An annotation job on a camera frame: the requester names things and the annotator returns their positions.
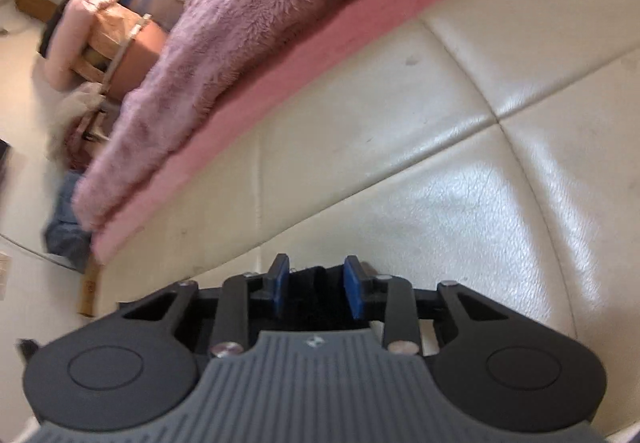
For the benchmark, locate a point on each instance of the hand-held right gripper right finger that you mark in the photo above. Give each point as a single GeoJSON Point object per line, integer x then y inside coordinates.
{"type": "Point", "coordinates": [355, 288]}

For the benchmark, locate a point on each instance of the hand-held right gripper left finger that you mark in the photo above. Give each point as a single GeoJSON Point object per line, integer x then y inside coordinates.
{"type": "Point", "coordinates": [278, 287]}

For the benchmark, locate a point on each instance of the black pants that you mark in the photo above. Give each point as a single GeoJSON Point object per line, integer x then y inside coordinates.
{"type": "Point", "coordinates": [311, 294]}

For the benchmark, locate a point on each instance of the cardboard box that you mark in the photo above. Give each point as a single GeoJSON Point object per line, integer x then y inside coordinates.
{"type": "Point", "coordinates": [90, 289]}

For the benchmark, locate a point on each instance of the pink bed sheet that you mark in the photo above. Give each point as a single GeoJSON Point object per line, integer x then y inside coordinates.
{"type": "Point", "coordinates": [280, 88]}

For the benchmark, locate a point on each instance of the blue plastic bag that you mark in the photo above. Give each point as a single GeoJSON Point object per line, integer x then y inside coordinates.
{"type": "Point", "coordinates": [65, 225]}

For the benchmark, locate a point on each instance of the fluffy pink blanket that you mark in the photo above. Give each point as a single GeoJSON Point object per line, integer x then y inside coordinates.
{"type": "Point", "coordinates": [240, 33]}

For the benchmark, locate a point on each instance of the white plastic bag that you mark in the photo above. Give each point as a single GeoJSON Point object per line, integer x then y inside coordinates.
{"type": "Point", "coordinates": [69, 112]}

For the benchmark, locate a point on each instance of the pink rolled pillow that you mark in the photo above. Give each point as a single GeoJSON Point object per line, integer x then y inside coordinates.
{"type": "Point", "coordinates": [70, 34]}

